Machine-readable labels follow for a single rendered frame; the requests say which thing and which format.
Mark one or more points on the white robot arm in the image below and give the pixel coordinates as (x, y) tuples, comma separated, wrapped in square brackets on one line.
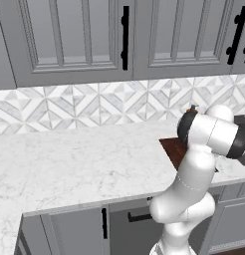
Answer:
[(194, 172)]

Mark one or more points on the brown wooden cutting board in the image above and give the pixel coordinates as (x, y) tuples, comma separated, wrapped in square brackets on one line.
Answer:
[(175, 149)]

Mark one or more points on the small orange and dark object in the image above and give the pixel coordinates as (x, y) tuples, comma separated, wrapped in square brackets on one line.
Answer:
[(193, 108)]

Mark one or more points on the dark grey appliance front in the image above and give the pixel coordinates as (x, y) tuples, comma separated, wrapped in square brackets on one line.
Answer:
[(134, 237)]

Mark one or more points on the grey base cupboard door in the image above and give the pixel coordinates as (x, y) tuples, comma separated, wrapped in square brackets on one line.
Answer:
[(78, 232), (232, 225)]

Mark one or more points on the grey drawer front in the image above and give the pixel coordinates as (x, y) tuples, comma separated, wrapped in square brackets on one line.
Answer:
[(229, 191)]

